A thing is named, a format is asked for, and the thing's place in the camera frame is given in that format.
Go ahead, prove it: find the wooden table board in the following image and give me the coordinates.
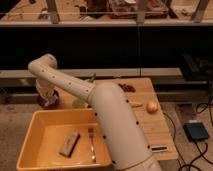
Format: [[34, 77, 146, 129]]
[[55, 78, 178, 161]]

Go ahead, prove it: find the black foot pedal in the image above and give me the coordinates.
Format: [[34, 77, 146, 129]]
[[183, 122, 209, 142]]

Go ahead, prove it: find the black cable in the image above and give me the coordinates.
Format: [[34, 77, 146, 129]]
[[163, 79, 213, 171]]

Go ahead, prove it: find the dish brush white handle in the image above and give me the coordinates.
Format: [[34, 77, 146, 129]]
[[151, 146, 167, 153]]

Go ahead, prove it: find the yellow plastic tub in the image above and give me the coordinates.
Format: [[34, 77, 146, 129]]
[[16, 109, 111, 171]]

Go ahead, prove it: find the metal fork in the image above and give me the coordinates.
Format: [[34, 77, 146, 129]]
[[88, 127, 96, 163]]

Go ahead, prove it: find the green cucumber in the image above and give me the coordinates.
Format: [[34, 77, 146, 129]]
[[86, 73, 96, 83]]

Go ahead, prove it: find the green small dish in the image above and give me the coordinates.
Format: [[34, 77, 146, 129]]
[[72, 99, 86, 108]]

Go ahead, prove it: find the grey towel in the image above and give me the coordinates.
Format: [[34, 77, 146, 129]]
[[44, 95, 58, 107]]

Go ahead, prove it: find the purple bowl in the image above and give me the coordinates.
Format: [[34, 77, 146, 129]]
[[37, 91, 59, 110]]

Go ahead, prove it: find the yellow banana piece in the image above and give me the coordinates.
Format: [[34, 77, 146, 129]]
[[130, 102, 143, 108]]

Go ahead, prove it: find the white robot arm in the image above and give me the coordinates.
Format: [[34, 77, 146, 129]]
[[28, 54, 162, 171]]

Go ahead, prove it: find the wooden block sponge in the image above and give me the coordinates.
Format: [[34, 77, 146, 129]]
[[59, 132, 80, 157]]

